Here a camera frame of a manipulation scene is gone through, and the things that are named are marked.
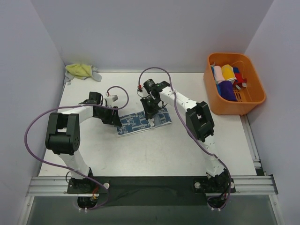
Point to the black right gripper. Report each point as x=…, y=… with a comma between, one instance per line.
x=150, y=110

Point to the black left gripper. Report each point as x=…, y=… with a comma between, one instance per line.
x=113, y=117

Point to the blue white patterned towel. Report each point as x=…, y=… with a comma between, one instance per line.
x=136, y=122

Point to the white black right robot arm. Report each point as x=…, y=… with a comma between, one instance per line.
x=196, y=119

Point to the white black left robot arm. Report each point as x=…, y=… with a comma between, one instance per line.
x=63, y=133

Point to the grey towel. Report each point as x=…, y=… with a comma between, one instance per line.
x=95, y=75

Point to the yellow green towel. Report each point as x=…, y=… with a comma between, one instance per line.
x=79, y=71

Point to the blue rolled towel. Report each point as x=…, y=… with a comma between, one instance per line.
x=218, y=89

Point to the purple rolled towel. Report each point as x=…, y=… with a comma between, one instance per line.
x=227, y=92

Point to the pink rolled towel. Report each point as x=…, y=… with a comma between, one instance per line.
x=218, y=74

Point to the yellow rolled towel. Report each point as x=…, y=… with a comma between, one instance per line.
x=227, y=72

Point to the red rolled towel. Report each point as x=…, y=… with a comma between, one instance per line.
x=240, y=81

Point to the orange plastic basket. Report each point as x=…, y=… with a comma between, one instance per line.
x=247, y=98

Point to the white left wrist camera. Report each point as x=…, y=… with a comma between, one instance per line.
x=110, y=100

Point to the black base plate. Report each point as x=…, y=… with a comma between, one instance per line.
x=152, y=191

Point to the aluminium frame rail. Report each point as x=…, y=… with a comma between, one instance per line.
x=244, y=185

